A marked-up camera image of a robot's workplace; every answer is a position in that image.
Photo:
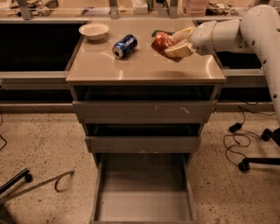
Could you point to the green yellow sponge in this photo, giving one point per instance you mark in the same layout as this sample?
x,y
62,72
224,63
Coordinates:
x,y
154,33

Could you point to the red coke can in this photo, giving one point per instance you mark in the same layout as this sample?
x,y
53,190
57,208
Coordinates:
x,y
161,42

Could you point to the top grey drawer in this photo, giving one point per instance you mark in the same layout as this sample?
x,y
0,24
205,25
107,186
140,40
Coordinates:
x,y
144,104

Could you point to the black chair base right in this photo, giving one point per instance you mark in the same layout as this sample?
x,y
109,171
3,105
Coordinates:
x,y
244,165

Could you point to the metal rod with hook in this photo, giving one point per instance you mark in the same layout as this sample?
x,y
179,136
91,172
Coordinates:
x,y
55,180

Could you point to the middle grey drawer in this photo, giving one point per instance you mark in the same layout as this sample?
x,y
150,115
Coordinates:
x,y
143,138

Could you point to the open bottom drawer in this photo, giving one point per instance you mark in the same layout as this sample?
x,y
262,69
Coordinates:
x,y
143,189

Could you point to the black chair base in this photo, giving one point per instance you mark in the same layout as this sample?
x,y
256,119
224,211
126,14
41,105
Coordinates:
x,y
5,217
244,165

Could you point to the black chair base left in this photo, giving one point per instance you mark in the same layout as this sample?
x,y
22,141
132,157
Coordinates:
x,y
5,217

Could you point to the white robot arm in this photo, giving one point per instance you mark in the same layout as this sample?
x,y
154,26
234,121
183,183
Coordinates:
x,y
258,32

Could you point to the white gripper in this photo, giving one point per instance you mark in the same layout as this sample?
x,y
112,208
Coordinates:
x,y
202,37

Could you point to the grey drawer cabinet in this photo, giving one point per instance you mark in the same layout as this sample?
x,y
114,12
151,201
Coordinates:
x,y
95,63

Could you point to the blue pepsi can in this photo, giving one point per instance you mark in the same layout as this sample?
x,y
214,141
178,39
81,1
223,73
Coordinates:
x,y
124,47

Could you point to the white ceramic bowl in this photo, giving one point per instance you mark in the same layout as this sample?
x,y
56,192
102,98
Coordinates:
x,y
95,31

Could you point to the grey drawer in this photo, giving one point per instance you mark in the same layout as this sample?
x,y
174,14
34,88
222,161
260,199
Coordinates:
x,y
144,104
143,138

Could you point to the black power adapter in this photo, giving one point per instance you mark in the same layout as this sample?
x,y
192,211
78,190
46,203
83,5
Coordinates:
x,y
235,127

